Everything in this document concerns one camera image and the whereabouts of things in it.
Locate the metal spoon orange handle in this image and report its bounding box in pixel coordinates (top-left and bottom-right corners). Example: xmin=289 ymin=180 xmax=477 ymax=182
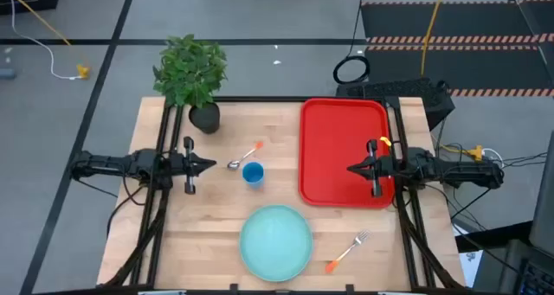
xmin=227 ymin=141 xmax=264 ymax=171

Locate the red plastic tray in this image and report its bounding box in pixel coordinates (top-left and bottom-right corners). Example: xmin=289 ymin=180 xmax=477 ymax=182
xmin=298 ymin=97 xmax=396 ymax=209

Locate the thick yellow hanging cable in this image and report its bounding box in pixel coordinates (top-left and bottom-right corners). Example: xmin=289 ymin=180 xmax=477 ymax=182
xmin=420 ymin=0 xmax=448 ymax=78

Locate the teal round plate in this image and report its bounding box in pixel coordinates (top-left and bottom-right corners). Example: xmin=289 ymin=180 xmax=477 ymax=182
xmin=239 ymin=204 xmax=314 ymax=283

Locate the metal fork orange handle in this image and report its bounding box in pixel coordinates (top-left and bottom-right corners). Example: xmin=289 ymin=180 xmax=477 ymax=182
xmin=325 ymin=229 xmax=372 ymax=274

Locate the blue plastic cup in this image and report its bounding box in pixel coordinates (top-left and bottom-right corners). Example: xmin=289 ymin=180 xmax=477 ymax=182
xmin=242 ymin=161 xmax=266 ymax=189

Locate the black hazard-striped floor mat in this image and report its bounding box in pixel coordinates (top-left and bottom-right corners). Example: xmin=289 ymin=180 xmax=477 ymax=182
xmin=360 ymin=0 xmax=554 ymax=98

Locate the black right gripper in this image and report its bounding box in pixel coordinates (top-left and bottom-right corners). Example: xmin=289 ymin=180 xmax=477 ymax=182
xmin=346 ymin=138 xmax=396 ymax=199

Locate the white floor cable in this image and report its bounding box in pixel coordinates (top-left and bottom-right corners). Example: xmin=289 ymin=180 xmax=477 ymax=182
xmin=6 ymin=0 xmax=81 ymax=80

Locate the green leafy plant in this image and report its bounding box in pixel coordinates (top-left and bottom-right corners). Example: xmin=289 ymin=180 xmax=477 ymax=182
xmin=152 ymin=34 xmax=229 ymax=110

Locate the dark desk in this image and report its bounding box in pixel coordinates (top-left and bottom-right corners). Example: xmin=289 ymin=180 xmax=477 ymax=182
xmin=454 ymin=220 xmax=554 ymax=295

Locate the black aluminium table frame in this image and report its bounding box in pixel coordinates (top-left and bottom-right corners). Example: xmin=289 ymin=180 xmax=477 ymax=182
xmin=101 ymin=95 xmax=467 ymax=295

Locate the black left arm base cable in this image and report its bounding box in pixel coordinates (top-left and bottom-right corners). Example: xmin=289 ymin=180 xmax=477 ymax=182
xmin=106 ymin=183 xmax=147 ymax=240

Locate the grey monitor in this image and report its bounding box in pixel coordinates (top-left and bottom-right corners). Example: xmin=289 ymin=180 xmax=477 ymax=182
xmin=530 ymin=130 xmax=554 ymax=258

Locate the black keyboard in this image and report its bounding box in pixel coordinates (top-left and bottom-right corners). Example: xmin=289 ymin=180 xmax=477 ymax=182
xmin=517 ymin=260 xmax=554 ymax=295

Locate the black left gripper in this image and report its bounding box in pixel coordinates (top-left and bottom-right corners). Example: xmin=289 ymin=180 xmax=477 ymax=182
xmin=171 ymin=136 xmax=217 ymax=196

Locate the black plant pot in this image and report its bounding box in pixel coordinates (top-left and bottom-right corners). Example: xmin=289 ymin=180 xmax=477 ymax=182
xmin=188 ymin=102 xmax=222 ymax=135

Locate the black hanging coiled cable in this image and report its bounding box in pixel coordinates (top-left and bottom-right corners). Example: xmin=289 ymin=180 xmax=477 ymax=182
xmin=332 ymin=0 xmax=371 ymax=85

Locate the thin yellow floor cable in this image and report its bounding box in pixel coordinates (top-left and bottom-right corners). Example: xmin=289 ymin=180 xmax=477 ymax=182
xmin=0 ymin=0 xmax=84 ymax=70

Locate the white paper sheet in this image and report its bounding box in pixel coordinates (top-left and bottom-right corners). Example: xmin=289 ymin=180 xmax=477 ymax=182
xmin=457 ymin=249 xmax=484 ymax=288

